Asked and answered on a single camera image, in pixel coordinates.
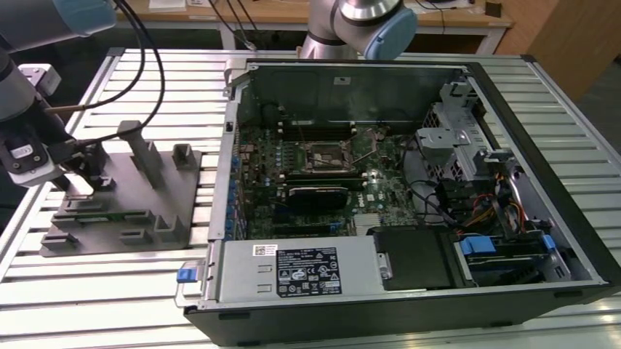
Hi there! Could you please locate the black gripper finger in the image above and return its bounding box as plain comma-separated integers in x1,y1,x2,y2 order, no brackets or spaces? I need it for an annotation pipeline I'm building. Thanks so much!
46,169,72,193
90,144,117,193

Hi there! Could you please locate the metal socket cover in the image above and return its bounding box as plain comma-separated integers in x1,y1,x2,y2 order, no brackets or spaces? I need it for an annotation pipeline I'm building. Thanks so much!
344,124,387,165

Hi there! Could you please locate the CPU socket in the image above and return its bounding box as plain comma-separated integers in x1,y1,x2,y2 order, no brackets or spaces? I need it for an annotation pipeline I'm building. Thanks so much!
300,140,358,173

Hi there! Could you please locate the green RAM stick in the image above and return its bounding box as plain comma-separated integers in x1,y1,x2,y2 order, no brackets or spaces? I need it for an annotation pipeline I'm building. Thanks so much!
72,212,130,221

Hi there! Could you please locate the grey parts rack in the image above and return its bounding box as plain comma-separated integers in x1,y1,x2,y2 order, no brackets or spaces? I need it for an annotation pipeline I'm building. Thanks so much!
37,119,204,258

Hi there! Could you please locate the silver power supply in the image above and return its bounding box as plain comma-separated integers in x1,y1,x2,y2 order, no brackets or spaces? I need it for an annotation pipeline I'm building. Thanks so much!
201,238,384,303

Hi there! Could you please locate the black expansion slot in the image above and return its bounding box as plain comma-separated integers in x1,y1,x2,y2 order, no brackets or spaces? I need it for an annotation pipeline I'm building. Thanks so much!
269,224,331,236

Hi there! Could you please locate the black graphics card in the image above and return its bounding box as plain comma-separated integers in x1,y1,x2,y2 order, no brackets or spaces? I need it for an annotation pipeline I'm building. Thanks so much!
284,185,350,213

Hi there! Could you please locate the wooden desk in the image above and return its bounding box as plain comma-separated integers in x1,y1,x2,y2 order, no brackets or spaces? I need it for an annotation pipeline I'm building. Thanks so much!
217,0,516,52
113,0,224,32

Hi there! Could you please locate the white paper sheet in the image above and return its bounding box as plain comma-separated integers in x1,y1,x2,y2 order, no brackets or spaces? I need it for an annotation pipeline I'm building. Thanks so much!
147,0,188,11

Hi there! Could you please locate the RAM slot with white clips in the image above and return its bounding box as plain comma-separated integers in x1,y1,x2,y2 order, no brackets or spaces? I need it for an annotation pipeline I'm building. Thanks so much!
284,173,364,180
279,129,356,136
285,180,366,187
279,121,356,128

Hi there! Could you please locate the silver chipset heatsink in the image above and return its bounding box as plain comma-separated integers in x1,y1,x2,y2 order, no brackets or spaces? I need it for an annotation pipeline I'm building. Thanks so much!
352,213,383,230

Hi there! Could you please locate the green motherboard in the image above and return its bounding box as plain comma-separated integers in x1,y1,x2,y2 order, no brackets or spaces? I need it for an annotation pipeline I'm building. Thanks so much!
232,122,440,241

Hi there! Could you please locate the black PC case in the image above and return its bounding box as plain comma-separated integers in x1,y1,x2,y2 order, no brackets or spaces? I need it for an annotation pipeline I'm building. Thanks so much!
181,56,621,348

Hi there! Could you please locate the black plastic cover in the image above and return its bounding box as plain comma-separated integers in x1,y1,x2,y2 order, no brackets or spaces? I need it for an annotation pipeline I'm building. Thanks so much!
366,225,474,292

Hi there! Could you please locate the silver drive cage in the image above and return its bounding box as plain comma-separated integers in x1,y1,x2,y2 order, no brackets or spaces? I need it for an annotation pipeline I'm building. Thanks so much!
414,82,491,182

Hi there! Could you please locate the hard disk in blue carrier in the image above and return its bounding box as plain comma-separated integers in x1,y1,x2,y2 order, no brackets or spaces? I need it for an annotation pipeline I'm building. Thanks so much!
458,234,557,288

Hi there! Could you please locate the metal disk bay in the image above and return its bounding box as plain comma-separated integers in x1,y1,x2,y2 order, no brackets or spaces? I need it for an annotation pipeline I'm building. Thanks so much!
450,232,573,290

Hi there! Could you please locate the brown wooden cabinet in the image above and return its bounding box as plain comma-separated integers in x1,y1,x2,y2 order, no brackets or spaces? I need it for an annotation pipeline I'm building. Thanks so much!
495,0,621,106

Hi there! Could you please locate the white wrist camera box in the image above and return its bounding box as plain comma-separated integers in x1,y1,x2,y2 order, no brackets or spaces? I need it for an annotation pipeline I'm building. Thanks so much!
0,142,65,188

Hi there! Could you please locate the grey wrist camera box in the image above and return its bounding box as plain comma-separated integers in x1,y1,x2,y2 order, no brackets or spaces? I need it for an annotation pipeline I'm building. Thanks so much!
17,63,62,98

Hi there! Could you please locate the yellow wire bundle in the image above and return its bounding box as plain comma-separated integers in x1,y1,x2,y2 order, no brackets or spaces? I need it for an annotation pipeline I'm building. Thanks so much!
458,203,510,233

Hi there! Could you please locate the orange wire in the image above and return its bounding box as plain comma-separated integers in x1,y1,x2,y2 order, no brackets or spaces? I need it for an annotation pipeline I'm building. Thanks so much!
503,201,528,229

